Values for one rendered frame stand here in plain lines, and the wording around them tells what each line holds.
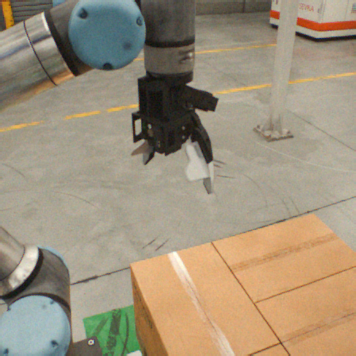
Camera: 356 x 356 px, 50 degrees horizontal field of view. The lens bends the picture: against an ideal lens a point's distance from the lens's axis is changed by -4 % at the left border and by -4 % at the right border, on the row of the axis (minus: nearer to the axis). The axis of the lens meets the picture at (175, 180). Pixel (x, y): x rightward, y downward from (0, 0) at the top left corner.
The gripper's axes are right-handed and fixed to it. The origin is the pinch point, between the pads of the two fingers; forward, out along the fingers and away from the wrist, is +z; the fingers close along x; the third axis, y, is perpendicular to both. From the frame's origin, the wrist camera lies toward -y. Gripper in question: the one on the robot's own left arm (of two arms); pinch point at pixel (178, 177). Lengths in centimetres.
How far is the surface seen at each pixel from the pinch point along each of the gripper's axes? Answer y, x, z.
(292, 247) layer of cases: -93, -8, 87
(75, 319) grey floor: -23, -93, 141
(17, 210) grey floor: -56, -207, 141
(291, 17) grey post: -301, -118, 24
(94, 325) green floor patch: -27, -81, 141
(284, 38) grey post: -297, -120, 43
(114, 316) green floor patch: -39, -77, 141
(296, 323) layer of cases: -55, 13, 87
